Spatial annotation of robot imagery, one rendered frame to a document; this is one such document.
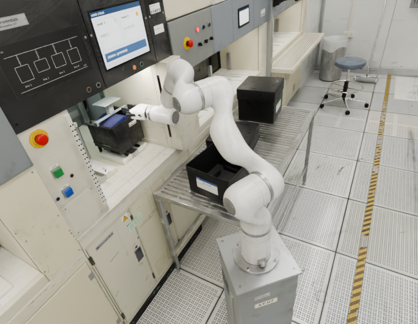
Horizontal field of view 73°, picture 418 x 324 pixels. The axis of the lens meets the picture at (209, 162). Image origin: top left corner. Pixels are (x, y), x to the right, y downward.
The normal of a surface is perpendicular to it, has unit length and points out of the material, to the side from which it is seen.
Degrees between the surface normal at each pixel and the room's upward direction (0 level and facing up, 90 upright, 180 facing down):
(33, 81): 90
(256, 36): 90
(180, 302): 0
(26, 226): 90
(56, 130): 90
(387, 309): 0
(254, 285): 0
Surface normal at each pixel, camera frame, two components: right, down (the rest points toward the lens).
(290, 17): -0.48, 0.55
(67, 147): 0.87, 0.22
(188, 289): -0.10, -0.80
